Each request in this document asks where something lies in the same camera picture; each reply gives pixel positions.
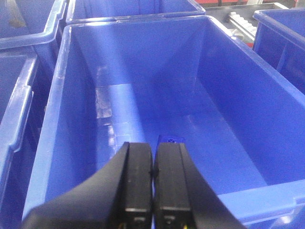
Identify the blue bin rear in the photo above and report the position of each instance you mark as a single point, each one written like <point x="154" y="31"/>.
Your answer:
<point x="85" y="11"/>

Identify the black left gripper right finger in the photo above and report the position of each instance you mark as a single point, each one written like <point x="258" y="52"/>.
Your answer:
<point x="183" y="199"/>

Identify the white roller conveyor track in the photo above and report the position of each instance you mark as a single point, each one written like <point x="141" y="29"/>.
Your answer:
<point x="243" y="25"/>

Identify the large blue target bin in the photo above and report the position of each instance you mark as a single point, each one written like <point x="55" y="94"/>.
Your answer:
<point x="131" y="81"/>

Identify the blue bottle-shaped part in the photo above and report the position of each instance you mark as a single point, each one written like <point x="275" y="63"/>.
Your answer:
<point x="169" y="139"/>

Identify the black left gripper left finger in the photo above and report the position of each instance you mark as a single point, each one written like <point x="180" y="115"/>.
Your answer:
<point x="118" y="196"/>

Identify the blue bin neighbour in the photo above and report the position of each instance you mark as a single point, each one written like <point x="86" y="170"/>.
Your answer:
<point x="280" y="41"/>
<point x="17" y="73"/>

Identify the blue bin left neighbour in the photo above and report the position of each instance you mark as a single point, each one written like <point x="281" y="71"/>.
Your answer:
<point x="17" y="73"/>

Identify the blue bin upper left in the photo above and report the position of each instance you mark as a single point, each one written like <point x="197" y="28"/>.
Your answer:
<point x="37" y="24"/>

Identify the blue bin right neighbour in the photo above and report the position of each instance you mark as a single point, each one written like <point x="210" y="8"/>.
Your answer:
<point x="280" y="41"/>

